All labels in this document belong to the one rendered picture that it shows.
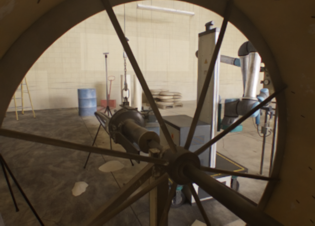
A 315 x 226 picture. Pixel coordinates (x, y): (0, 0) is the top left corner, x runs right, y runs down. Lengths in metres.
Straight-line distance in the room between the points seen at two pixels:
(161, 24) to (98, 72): 3.70
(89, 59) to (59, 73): 1.31
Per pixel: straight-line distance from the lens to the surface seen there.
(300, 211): 1.51
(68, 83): 9.16
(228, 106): 2.22
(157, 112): 0.84
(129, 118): 1.61
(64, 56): 9.18
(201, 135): 2.09
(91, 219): 1.11
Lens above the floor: 1.32
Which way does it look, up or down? 9 degrees down
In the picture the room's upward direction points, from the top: straight up
